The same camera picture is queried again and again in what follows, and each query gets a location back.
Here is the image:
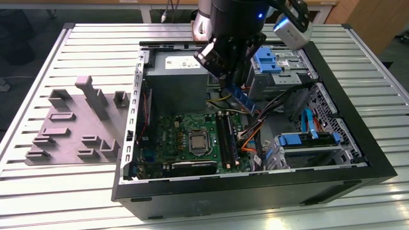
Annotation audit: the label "CPU socket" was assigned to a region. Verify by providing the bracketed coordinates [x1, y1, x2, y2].
[187, 130, 214, 155]

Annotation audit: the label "wooden cabinet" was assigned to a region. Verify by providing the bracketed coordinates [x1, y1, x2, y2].
[347, 0, 409, 55]

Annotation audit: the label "green motherboard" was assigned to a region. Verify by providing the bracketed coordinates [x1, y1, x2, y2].
[138, 111, 254, 178]

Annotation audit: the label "blue drive bay latch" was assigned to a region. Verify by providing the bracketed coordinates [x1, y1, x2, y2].
[255, 47, 284, 74]

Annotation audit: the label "silver CPU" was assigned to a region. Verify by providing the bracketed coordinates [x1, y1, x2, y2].
[191, 136, 208, 150]

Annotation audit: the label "black open PC case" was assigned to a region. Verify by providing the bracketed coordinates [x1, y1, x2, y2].
[111, 40, 399, 220]

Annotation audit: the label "orange wire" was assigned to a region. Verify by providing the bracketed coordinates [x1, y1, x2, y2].
[242, 138, 256, 153]

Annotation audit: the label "black graphics card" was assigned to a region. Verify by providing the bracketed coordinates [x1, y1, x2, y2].
[163, 160, 219, 178]

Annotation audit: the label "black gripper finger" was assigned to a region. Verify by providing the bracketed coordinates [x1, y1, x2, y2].
[194, 35, 236, 84]
[236, 32, 268, 84]

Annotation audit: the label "blue flat wire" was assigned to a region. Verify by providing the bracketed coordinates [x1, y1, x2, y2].
[302, 108, 320, 139]

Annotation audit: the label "yellow and black wires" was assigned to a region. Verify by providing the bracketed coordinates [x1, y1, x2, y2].
[206, 94, 234, 107]

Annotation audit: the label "wooden desk white frame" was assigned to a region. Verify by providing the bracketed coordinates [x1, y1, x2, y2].
[122, 0, 340, 24]

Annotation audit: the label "blue RAM stick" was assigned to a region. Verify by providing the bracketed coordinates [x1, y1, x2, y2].
[223, 82, 259, 117]

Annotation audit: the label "grey power supply unit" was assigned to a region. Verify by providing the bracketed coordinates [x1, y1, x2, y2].
[143, 50, 211, 113]

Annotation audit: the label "RAM stick in slot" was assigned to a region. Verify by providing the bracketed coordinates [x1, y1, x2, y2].
[223, 112, 240, 166]

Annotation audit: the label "black cable bundle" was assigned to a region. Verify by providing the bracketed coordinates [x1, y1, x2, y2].
[238, 82, 314, 138]

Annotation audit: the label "grey parts rack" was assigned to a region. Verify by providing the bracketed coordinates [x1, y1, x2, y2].
[25, 76, 134, 166]

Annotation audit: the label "metal drive cage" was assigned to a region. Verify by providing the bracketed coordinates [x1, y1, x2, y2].
[246, 46, 320, 101]

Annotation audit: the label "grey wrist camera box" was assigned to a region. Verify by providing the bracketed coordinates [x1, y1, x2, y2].
[274, 15, 315, 51]

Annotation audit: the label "hard disk in blue carrier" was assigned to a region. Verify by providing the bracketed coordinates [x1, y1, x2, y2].
[276, 133, 342, 148]

